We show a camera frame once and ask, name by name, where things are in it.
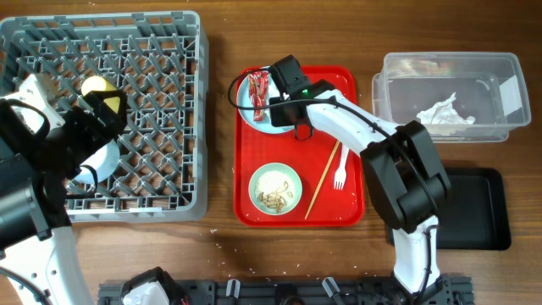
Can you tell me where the yellow plastic cup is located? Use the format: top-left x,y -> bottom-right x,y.
81,75 -> 120,114

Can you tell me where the red snack wrapper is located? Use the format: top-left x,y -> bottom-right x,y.
247,71 -> 268,122

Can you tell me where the light blue bowl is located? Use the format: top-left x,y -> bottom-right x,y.
74,141 -> 120,184

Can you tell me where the green bowl with food scraps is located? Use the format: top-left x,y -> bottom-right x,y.
247,163 -> 303,216

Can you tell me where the white napkin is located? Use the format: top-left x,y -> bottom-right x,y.
416,92 -> 475,125

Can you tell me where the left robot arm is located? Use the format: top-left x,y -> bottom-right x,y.
1,90 -> 127,304

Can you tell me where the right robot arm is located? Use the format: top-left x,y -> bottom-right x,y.
269,80 -> 451,304

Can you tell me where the grey plastic dishwasher rack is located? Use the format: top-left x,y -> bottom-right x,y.
1,11 -> 209,223

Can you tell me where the light blue round plate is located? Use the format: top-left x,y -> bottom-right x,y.
236,72 -> 294,135

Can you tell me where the red plastic tray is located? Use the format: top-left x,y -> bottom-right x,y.
233,64 -> 367,229

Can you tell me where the wooden chopstick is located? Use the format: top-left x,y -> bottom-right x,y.
304,141 -> 340,220

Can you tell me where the white plastic fork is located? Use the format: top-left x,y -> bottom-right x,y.
334,144 -> 350,190

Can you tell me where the clear plastic bin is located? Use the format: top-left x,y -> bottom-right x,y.
372,52 -> 532,142

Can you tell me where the black plastic tray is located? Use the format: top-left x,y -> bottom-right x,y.
387,167 -> 512,251

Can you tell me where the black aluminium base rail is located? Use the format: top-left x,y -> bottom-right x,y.
97,275 -> 475,305

